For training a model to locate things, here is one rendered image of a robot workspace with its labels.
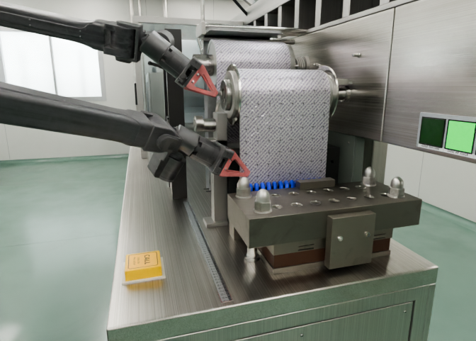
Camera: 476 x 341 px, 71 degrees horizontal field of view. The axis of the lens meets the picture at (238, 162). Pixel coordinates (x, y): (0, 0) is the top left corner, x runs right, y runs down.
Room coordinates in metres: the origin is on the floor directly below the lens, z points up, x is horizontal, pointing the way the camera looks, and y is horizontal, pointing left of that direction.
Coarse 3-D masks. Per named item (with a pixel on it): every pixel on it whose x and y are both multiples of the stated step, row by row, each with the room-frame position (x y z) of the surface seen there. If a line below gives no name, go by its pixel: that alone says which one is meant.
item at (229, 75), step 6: (228, 72) 0.83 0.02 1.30; (228, 78) 0.83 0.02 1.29; (234, 78) 0.80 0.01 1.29; (330, 78) 0.87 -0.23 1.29; (234, 84) 0.79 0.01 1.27; (330, 84) 0.86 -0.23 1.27; (234, 90) 0.78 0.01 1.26; (234, 96) 0.78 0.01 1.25; (330, 96) 0.85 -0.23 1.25; (234, 102) 0.78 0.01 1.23; (330, 102) 0.85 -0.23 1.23; (234, 108) 0.79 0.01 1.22; (228, 114) 0.83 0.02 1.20; (234, 114) 0.80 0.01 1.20
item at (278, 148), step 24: (240, 120) 0.78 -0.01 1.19; (264, 120) 0.79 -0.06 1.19; (288, 120) 0.81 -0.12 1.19; (312, 120) 0.83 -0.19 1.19; (240, 144) 0.78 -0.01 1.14; (264, 144) 0.80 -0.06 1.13; (288, 144) 0.81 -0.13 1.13; (312, 144) 0.83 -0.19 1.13; (240, 168) 0.78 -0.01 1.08; (264, 168) 0.80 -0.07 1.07; (288, 168) 0.81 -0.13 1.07; (312, 168) 0.83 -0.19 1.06
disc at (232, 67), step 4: (232, 64) 0.83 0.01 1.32; (228, 68) 0.86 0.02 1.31; (232, 68) 0.82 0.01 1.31; (236, 68) 0.80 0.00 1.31; (236, 72) 0.79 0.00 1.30; (236, 76) 0.79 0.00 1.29; (236, 80) 0.79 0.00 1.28; (240, 84) 0.77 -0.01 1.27; (240, 88) 0.77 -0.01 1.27; (240, 92) 0.77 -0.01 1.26; (240, 96) 0.77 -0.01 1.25; (240, 100) 0.77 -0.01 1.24; (240, 104) 0.77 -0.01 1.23; (240, 108) 0.77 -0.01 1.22; (236, 112) 0.79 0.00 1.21; (236, 116) 0.79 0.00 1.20; (228, 120) 0.86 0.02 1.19; (232, 120) 0.82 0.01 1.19; (236, 120) 0.79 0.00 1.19; (232, 124) 0.82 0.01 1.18
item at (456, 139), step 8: (448, 128) 0.60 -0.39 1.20; (456, 128) 0.59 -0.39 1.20; (464, 128) 0.58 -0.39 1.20; (472, 128) 0.56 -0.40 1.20; (448, 136) 0.60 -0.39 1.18; (456, 136) 0.59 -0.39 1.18; (464, 136) 0.57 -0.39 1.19; (472, 136) 0.56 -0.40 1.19; (448, 144) 0.60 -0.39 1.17; (456, 144) 0.59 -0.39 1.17; (464, 144) 0.57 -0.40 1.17
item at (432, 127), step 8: (424, 120) 0.66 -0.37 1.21; (432, 120) 0.64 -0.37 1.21; (440, 120) 0.62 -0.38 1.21; (424, 128) 0.66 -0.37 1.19; (432, 128) 0.64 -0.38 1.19; (440, 128) 0.62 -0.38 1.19; (424, 136) 0.65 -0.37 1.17; (432, 136) 0.64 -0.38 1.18; (440, 136) 0.62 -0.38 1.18; (432, 144) 0.63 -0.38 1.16; (440, 144) 0.62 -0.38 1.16
